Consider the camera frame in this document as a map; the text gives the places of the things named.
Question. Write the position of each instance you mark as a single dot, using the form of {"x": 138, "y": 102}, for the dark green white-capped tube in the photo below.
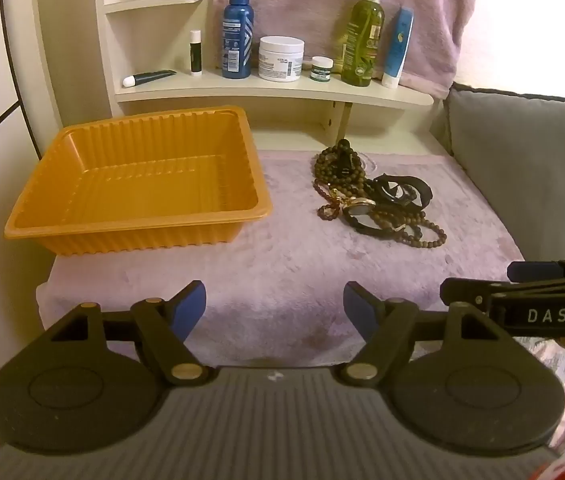
{"x": 155, "y": 76}

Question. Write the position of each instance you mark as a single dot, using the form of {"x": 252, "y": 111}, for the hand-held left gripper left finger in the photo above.
{"x": 190, "y": 306}

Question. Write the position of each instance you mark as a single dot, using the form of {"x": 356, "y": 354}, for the grey cushion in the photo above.
{"x": 527, "y": 160}

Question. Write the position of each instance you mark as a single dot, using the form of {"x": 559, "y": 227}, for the white cream jar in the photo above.
{"x": 281, "y": 60}

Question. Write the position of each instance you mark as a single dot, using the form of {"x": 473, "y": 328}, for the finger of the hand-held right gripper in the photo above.
{"x": 532, "y": 271}
{"x": 462, "y": 291}

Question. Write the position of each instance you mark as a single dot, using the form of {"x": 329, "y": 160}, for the pink hanging blanket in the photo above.
{"x": 302, "y": 0}

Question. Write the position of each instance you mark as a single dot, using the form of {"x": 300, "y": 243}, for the blue white tube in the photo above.
{"x": 397, "y": 45}

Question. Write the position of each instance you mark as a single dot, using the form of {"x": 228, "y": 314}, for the blue spray bottle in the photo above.
{"x": 236, "y": 35}

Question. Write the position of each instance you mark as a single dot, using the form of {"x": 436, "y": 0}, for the green olive spray bottle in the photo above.
{"x": 362, "y": 40}

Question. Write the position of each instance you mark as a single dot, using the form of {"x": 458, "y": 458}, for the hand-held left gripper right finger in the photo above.
{"x": 357, "y": 306}

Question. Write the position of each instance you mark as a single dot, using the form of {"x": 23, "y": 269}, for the pink patterned cloth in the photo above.
{"x": 547, "y": 365}

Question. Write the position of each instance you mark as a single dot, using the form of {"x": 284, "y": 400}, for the black fitness band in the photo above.
{"x": 347, "y": 156}

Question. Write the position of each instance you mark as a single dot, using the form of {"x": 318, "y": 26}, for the cream wooden shelf unit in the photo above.
{"x": 272, "y": 91}

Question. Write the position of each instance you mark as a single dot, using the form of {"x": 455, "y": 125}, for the white panel with dark edge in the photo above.
{"x": 20, "y": 85}

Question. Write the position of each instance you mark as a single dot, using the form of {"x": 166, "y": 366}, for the pink plush mat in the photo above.
{"x": 287, "y": 260}

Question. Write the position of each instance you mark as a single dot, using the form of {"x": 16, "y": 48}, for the small green white jar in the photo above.
{"x": 321, "y": 71}

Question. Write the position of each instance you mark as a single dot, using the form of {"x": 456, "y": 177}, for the orange ribbed plastic tray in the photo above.
{"x": 137, "y": 180}

